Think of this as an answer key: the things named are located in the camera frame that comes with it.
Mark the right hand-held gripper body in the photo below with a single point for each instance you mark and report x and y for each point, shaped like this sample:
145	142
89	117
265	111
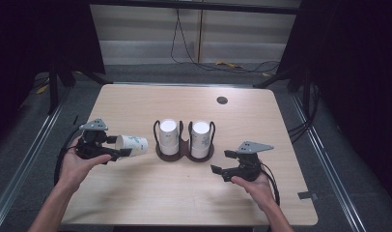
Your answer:
247	169

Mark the small black floor marker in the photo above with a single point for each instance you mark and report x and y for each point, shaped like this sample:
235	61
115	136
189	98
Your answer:
75	120

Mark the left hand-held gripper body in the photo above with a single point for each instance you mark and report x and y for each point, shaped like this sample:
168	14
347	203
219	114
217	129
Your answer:
92	145

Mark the metal floor rail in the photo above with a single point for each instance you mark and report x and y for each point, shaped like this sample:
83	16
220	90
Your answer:
30	151
329	161

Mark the stack of white paper cups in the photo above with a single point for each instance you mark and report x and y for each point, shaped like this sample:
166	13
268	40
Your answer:
169	137
200	138

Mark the person's right hand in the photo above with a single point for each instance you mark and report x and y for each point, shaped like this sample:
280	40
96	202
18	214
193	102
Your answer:
257	190

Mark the person's left hand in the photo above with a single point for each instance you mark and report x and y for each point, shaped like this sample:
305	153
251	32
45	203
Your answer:
75	170

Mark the grey tape strip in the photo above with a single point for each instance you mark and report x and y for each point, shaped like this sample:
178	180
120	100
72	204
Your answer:
306	195

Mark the dark brown double cup holder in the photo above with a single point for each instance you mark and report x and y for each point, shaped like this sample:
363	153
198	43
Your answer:
184	154

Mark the single printed paper cup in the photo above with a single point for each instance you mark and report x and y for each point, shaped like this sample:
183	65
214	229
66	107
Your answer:
133	145

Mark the black metal stand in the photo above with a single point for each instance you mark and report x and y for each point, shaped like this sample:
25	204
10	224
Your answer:
281	77
53	87

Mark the yellow scrap on floor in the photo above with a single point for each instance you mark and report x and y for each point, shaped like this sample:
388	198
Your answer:
42	89
229	64

